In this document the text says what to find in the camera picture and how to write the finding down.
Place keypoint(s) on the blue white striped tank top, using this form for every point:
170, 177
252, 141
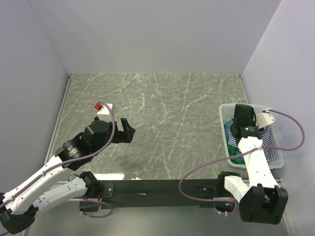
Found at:
231, 142

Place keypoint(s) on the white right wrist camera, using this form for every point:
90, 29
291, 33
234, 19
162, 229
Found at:
263, 119

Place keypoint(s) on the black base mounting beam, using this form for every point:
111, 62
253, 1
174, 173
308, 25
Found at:
162, 193

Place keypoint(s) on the white plastic laundry basket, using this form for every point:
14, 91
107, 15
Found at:
273, 157

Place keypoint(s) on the green tank top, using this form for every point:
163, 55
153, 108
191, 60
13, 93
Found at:
236, 159

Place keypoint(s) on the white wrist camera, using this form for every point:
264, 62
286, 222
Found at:
103, 113
263, 119

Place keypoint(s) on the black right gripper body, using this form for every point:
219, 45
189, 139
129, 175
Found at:
253, 117

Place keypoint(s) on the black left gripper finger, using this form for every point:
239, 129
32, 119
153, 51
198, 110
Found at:
128, 135
125, 125

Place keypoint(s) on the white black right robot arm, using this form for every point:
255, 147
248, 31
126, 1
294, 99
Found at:
261, 200

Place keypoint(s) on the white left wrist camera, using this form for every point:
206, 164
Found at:
103, 113

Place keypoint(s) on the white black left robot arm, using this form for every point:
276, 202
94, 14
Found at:
20, 206

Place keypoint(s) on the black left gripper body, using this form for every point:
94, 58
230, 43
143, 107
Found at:
101, 145

